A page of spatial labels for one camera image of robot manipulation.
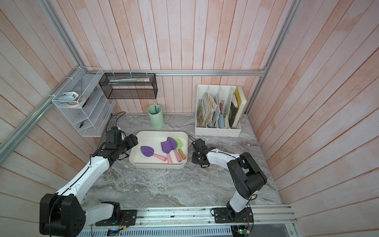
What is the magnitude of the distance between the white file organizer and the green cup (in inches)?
Answer: 10.5

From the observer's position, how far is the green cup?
1031mm

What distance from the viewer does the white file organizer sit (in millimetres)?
1007
